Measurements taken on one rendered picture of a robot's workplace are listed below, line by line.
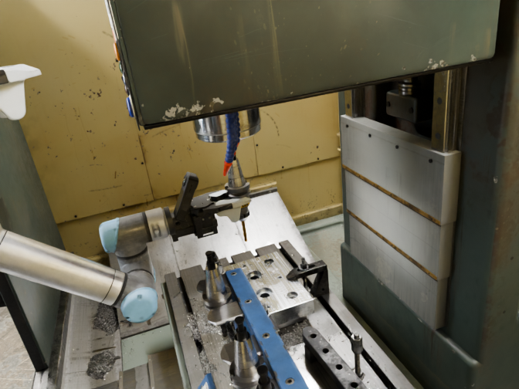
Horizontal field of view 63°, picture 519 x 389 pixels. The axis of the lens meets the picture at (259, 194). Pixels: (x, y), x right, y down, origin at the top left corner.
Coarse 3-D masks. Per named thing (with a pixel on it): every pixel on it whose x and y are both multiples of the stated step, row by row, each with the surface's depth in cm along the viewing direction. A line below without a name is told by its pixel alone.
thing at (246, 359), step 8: (248, 336) 68; (240, 344) 67; (248, 344) 67; (240, 352) 67; (248, 352) 67; (240, 360) 68; (248, 360) 68; (256, 360) 69; (240, 368) 68; (248, 368) 68; (256, 368) 69; (240, 376) 69; (248, 376) 68
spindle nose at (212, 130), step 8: (240, 112) 92; (248, 112) 93; (256, 112) 96; (192, 120) 97; (200, 120) 94; (208, 120) 92; (216, 120) 92; (224, 120) 92; (240, 120) 92; (248, 120) 94; (256, 120) 96; (200, 128) 95; (208, 128) 93; (216, 128) 92; (224, 128) 92; (240, 128) 93; (248, 128) 94; (256, 128) 97; (200, 136) 96; (208, 136) 94; (216, 136) 93; (224, 136) 93; (240, 136) 94; (248, 136) 95
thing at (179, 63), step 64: (128, 0) 56; (192, 0) 58; (256, 0) 61; (320, 0) 64; (384, 0) 67; (448, 0) 71; (128, 64) 59; (192, 64) 61; (256, 64) 64; (320, 64) 68; (384, 64) 71; (448, 64) 76
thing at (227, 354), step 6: (252, 336) 78; (234, 342) 77; (222, 348) 76; (228, 348) 76; (234, 348) 76; (258, 348) 75; (222, 354) 75; (228, 354) 75; (234, 354) 75; (258, 354) 74; (222, 360) 74; (228, 360) 74
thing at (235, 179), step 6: (234, 162) 103; (234, 168) 103; (240, 168) 104; (228, 174) 105; (234, 174) 103; (240, 174) 104; (228, 180) 105; (234, 180) 104; (240, 180) 104; (234, 186) 104; (240, 186) 104
